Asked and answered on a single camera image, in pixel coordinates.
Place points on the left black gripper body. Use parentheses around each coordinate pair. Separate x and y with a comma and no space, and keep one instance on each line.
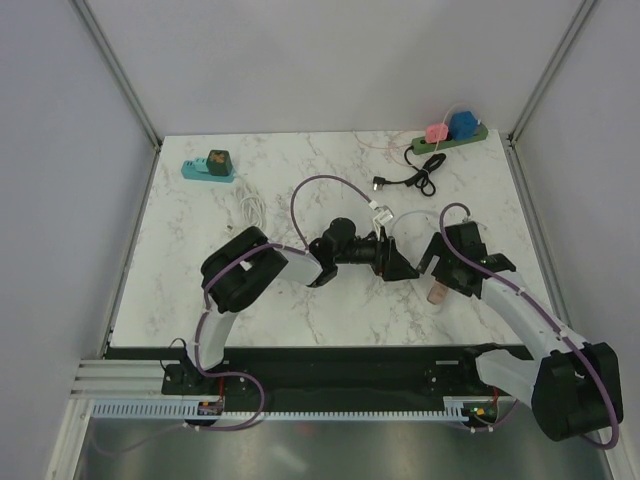
(378,258)

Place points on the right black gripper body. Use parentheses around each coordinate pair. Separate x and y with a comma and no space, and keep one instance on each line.
(446,272)

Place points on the salmon pink charger plug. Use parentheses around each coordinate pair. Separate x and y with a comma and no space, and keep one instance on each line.
(437,293)

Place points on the teal power strip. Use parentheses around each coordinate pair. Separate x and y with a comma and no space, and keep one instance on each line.
(197,170)

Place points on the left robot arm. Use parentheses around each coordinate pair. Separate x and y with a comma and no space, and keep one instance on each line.
(237,274)

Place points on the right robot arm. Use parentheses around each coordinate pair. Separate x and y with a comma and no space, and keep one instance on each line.
(572,386)

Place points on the pink plug adapter on strip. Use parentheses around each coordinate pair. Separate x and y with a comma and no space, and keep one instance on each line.
(436,133)

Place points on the green power strip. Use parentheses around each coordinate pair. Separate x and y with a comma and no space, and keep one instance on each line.
(420,147)

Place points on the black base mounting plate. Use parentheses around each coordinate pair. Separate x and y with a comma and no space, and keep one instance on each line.
(325,379)

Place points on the blue cube adapter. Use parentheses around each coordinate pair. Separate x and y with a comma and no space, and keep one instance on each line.
(462,125)

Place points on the dark green cube adapter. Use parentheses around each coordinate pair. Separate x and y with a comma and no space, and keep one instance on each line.
(219,163)

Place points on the slotted cable duct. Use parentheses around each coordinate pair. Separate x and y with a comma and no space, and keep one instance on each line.
(193,410)

